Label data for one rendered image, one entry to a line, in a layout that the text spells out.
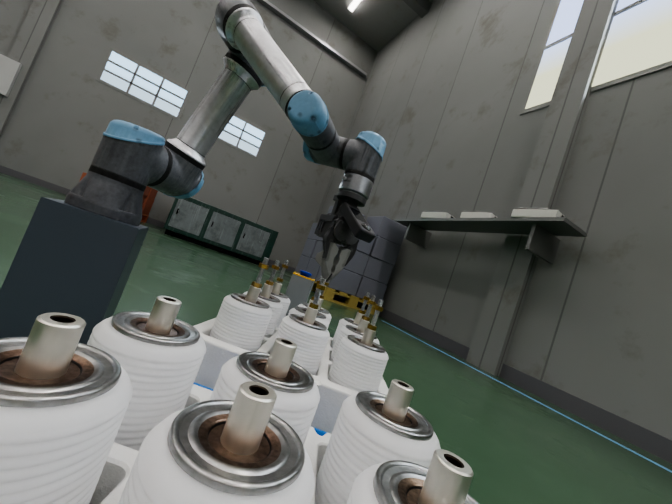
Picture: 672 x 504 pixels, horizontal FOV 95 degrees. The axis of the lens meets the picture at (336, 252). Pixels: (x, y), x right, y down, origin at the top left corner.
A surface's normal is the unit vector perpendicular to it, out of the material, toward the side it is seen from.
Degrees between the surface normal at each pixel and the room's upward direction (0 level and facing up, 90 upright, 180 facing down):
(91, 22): 90
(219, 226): 90
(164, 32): 90
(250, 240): 90
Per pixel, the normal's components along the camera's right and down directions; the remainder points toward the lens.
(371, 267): 0.40, 0.08
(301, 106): -0.24, -0.15
